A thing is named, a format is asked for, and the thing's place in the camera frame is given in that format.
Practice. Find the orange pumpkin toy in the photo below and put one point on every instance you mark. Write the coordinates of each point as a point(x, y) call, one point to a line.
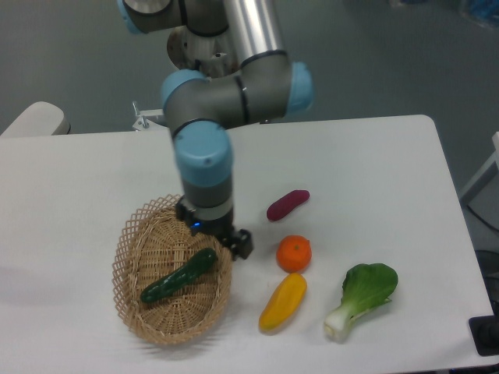
point(294, 253)

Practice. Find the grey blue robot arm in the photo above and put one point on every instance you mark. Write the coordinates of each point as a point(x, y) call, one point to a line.
point(241, 75)

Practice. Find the black device at edge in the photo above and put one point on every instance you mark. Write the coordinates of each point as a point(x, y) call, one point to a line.
point(484, 330)

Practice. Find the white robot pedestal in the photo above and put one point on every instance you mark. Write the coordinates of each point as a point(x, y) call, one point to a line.
point(183, 43)

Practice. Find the yellow pepper toy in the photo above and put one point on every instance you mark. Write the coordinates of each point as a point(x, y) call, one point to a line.
point(283, 303)

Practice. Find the white frame at right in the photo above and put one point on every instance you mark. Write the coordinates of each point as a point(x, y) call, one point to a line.
point(482, 177)

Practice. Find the white chair armrest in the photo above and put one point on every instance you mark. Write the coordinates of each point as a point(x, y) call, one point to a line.
point(39, 119)

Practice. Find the green bok choy toy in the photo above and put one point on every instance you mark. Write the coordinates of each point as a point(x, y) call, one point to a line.
point(365, 288)

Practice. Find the purple sweet potato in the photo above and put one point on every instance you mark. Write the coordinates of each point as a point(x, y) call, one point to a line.
point(283, 206)

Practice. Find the woven wicker basket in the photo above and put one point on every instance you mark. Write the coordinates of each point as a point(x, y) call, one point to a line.
point(153, 244)

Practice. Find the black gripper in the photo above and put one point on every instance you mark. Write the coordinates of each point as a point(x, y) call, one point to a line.
point(216, 221)

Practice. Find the dark green cucumber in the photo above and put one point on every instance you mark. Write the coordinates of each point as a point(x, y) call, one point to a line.
point(185, 275)

